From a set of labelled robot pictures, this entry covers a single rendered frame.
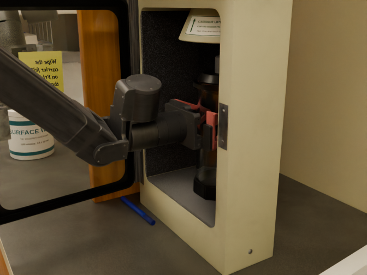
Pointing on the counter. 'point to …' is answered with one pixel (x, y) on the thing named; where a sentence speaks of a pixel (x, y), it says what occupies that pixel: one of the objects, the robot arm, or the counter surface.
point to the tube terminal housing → (238, 134)
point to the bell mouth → (202, 27)
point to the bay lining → (172, 77)
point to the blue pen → (138, 210)
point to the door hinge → (136, 73)
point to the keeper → (223, 126)
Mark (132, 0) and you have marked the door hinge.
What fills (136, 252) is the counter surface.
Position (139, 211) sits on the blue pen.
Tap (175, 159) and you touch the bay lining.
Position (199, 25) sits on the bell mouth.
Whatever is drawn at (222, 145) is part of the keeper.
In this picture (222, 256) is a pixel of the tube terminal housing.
